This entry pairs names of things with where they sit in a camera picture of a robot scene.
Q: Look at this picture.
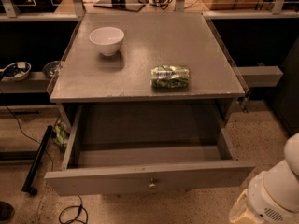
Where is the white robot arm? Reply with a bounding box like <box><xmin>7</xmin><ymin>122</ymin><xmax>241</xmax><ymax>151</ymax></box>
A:
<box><xmin>229</xmin><ymin>133</ymin><xmax>299</xmax><ymax>224</ymax></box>

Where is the grey top drawer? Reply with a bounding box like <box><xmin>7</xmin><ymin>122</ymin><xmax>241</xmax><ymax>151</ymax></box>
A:
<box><xmin>45</xmin><ymin>101</ymin><xmax>254</xmax><ymax>196</ymax></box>

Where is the black monitor stand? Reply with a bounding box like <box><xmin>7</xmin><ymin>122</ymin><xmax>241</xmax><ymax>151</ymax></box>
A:
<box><xmin>93</xmin><ymin>0</ymin><xmax>146</xmax><ymax>12</ymax></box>

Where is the black floor cable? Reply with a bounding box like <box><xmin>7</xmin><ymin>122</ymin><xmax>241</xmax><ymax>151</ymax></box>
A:
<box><xmin>0</xmin><ymin>87</ymin><xmax>89</xmax><ymax>224</ymax></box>

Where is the white ceramic bowl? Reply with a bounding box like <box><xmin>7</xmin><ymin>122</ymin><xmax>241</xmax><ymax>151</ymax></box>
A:
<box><xmin>89</xmin><ymin>27</ymin><xmax>125</xmax><ymax>56</ymax></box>

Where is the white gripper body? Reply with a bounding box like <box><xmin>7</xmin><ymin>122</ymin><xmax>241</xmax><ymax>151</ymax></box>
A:
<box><xmin>247</xmin><ymin>171</ymin><xmax>299</xmax><ymax>224</ymax></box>

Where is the white dish on shelf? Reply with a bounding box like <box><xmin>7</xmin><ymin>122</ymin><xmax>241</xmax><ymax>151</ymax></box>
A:
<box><xmin>0</xmin><ymin>62</ymin><xmax>31</xmax><ymax>81</ymax></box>

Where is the dark shoe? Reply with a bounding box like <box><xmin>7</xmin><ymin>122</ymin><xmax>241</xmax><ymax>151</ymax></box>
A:
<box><xmin>0</xmin><ymin>201</ymin><xmax>15</xmax><ymax>223</ymax></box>

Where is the grey low shelf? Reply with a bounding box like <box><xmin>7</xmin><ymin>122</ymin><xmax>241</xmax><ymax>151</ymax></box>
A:
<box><xmin>0</xmin><ymin>72</ymin><xmax>50</xmax><ymax>94</ymax></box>

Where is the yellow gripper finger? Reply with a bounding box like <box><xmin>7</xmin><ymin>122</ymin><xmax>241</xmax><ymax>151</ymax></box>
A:
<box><xmin>229</xmin><ymin>189</ymin><xmax>257</xmax><ymax>224</ymax></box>

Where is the dark green small bowl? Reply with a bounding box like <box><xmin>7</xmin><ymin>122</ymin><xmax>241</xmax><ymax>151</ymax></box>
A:
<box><xmin>42</xmin><ymin>61</ymin><xmax>60</xmax><ymax>77</ymax></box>

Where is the grey drawer cabinet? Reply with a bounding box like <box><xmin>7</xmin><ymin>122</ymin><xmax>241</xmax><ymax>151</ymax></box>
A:
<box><xmin>50</xmin><ymin>12</ymin><xmax>247</xmax><ymax>128</ymax></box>

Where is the green bag beside cabinet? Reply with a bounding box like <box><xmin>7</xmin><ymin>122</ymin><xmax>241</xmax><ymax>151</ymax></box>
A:
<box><xmin>53</xmin><ymin>118</ymin><xmax>69</xmax><ymax>151</ymax></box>

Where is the green snack bag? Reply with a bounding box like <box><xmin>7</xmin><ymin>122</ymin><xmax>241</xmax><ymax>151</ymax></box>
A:
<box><xmin>150</xmin><ymin>65</ymin><xmax>191</xmax><ymax>89</ymax></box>

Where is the black bar on floor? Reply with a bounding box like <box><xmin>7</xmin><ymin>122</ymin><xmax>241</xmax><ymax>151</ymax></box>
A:
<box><xmin>21</xmin><ymin>126</ymin><xmax>52</xmax><ymax>196</ymax></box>

